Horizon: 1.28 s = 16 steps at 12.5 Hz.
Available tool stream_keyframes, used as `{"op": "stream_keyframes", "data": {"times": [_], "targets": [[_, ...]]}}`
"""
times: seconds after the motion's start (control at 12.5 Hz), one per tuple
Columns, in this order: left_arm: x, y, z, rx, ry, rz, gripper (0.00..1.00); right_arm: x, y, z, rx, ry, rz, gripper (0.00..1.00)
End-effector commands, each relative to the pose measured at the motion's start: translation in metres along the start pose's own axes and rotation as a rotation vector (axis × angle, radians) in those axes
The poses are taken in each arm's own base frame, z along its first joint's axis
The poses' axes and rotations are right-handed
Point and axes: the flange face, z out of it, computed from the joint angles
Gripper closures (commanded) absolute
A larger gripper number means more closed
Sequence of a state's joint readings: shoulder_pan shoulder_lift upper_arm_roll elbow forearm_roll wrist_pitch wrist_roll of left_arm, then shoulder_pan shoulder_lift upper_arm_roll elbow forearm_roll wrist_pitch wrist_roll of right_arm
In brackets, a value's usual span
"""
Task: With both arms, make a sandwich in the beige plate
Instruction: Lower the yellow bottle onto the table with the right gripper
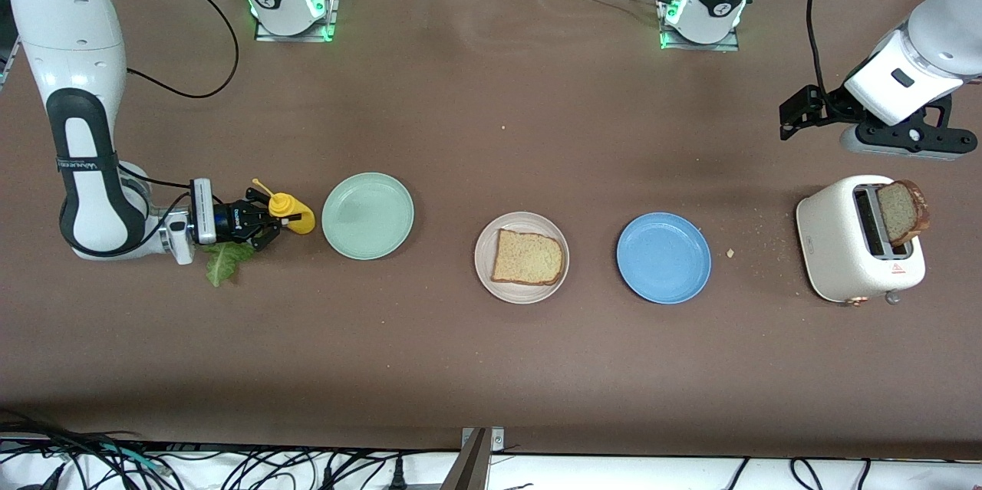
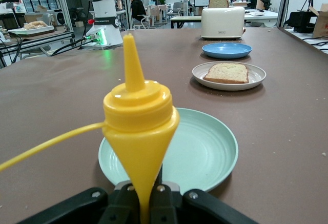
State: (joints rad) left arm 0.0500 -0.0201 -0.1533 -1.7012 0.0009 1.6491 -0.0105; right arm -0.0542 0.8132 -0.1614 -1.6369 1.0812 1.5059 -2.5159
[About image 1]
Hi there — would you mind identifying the yellow mustard squeeze bottle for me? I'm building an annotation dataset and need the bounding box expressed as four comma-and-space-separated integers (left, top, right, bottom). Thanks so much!
252, 179, 317, 236

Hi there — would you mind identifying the brown bread slice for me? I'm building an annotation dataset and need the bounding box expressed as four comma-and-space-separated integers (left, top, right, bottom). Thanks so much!
491, 228, 566, 287
876, 179, 931, 248

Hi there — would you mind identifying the pale green plate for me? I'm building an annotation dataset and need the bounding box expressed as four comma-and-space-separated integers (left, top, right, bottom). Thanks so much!
321, 172, 416, 261

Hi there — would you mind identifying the blue plate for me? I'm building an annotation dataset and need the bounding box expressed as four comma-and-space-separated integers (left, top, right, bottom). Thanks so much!
616, 212, 713, 305

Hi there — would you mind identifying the beige plate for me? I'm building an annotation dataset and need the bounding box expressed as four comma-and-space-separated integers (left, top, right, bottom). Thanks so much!
473, 211, 571, 305

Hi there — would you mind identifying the green lettuce leaf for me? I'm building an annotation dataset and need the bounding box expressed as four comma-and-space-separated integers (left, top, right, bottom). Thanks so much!
203, 242, 256, 288

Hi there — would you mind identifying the white toaster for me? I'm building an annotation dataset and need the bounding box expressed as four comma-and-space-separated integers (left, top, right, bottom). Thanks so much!
796, 174, 927, 307

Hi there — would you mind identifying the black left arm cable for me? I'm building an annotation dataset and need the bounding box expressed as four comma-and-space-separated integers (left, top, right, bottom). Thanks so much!
805, 0, 841, 104

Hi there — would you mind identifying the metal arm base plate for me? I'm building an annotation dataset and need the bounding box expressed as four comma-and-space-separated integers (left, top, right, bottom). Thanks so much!
658, 0, 741, 52
253, 0, 340, 43

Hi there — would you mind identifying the teal cable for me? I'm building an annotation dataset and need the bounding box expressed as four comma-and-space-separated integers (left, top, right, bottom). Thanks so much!
96, 442, 170, 474

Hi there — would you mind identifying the black cable bundle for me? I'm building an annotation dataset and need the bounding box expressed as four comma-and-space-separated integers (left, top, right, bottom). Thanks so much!
0, 407, 461, 490

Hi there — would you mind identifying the metal table edge bracket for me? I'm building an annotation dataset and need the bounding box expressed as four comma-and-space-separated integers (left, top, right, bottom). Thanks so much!
441, 426, 506, 490

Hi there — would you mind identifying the black cable loop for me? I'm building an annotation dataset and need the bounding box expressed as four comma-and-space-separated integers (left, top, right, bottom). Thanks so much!
790, 458, 825, 490

